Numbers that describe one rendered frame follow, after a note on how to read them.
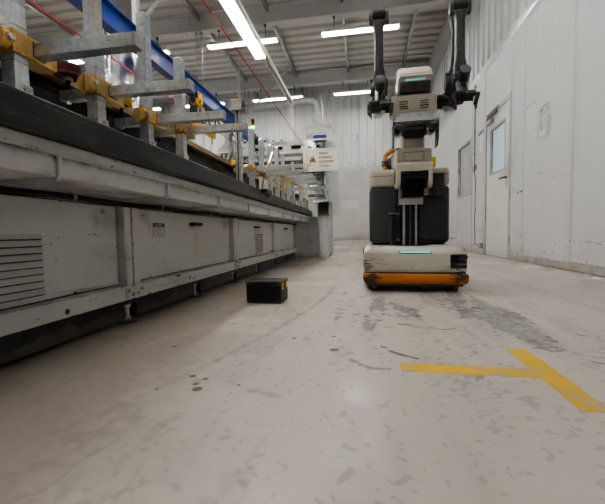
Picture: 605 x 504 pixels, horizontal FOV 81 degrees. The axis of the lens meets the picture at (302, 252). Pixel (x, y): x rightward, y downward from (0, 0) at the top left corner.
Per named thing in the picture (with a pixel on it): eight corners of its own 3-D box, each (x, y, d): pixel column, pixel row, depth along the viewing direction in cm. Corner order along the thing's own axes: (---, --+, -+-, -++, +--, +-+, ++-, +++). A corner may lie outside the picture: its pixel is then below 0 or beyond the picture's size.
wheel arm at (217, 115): (226, 123, 131) (226, 111, 131) (223, 120, 127) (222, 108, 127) (120, 130, 138) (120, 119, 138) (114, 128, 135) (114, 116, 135)
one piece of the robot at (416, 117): (390, 152, 228) (390, 117, 226) (435, 149, 223) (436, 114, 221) (392, 146, 212) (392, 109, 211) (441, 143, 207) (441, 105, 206)
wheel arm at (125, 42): (144, 55, 82) (143, 36, 81) (134, 48, 78) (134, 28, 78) (-14, 73, 89) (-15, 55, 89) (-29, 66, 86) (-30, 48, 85)
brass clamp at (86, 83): (125, 106, 114) (124, 90, 113) (93, 90, 100) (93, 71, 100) (108, 108, 115) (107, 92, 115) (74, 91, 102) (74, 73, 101)
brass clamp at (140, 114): (167, 130, 138) (167, 117, 138) (147, 119, 125) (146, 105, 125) (153, 131, 139) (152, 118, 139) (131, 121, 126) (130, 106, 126)
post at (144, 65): (154, 148, 132) (149, 15, 129) (149, 146, 128) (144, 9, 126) (146, 149, 133) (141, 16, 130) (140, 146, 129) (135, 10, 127)
